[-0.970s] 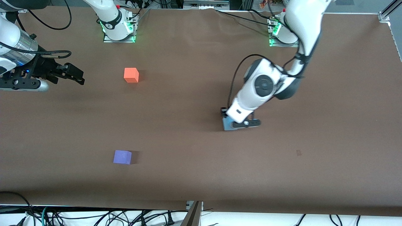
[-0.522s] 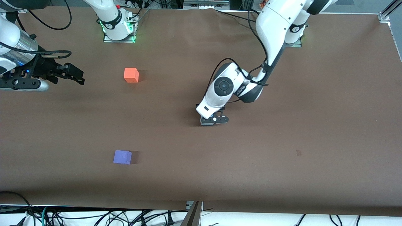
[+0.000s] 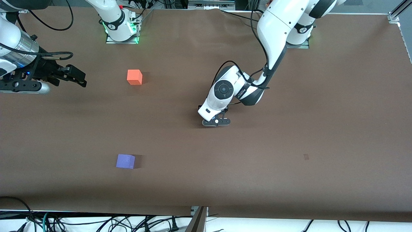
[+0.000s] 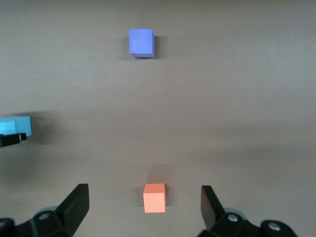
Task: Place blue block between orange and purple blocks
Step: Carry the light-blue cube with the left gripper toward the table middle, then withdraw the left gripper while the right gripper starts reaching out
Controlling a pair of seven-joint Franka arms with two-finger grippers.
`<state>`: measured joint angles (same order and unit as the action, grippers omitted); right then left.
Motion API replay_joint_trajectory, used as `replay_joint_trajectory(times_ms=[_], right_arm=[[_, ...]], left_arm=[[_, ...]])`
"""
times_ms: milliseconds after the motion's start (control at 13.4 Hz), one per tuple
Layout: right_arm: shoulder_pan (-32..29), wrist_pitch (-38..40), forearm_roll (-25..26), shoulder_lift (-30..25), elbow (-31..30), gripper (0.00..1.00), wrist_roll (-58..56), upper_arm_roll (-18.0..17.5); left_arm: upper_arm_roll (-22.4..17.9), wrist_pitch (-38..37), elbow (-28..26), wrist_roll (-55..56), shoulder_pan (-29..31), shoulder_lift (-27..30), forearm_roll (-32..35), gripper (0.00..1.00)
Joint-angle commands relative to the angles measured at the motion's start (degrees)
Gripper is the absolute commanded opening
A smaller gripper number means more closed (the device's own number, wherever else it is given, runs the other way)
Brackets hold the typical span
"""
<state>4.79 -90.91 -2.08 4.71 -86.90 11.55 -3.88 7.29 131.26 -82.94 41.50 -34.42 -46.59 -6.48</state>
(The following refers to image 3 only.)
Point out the aluminium frame corner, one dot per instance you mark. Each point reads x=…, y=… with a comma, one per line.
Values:
x=394, y=16

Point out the purple block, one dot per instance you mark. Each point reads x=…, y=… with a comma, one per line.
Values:
x=125, y=161

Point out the grey power strip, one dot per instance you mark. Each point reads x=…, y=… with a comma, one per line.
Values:
x=210, y=4

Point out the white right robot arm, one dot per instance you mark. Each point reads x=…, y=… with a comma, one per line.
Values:
x=114, y=16

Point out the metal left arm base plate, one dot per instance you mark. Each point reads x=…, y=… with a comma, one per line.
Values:
x=304, y=46

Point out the orange block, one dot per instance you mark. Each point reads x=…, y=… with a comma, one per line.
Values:
x=134, y=77

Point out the brown table cover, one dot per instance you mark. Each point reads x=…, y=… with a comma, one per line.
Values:
x=289, y=145

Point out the aluminium profile bar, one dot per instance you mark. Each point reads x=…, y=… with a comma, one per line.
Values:
x=198, y=224

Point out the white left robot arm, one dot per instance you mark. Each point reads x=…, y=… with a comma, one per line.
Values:
x=280, y=25

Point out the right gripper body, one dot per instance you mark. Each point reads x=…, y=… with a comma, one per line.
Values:
x=46, y=69

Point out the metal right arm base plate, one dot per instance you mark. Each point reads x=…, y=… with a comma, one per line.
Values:
x=135, y=35

